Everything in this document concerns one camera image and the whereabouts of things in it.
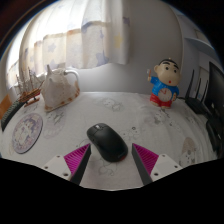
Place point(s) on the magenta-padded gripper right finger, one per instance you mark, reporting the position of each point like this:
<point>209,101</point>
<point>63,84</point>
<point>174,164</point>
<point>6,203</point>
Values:
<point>148,160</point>

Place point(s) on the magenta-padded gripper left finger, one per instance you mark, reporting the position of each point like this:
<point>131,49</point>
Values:
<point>75,160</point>

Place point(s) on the black computer mouse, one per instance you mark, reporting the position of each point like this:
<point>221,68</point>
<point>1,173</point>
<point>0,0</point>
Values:
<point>107,143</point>

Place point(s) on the round purple printed mouse pad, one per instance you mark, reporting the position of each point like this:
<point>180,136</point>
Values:
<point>26,133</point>

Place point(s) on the white cartoon-print tablecloth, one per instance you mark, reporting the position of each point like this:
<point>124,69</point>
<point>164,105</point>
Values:
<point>146,120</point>

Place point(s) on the large white conch shell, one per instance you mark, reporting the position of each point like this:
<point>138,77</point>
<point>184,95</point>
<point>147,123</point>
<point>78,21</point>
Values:
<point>60,90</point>

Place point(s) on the black router with antennas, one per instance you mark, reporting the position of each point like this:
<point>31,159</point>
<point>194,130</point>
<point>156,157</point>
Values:
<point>196,105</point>

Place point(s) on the cartoon boy figure clock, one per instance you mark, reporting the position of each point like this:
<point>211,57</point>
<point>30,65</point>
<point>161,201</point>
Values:
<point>165,86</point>

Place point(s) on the wooden model sailing ship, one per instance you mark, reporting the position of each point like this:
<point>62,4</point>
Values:
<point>30,95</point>

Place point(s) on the white star-print curtain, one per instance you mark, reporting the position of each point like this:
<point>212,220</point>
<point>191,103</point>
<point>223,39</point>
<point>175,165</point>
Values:
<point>76,36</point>

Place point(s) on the white wall shelf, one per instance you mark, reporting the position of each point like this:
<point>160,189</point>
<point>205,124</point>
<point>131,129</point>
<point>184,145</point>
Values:
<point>200,45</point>

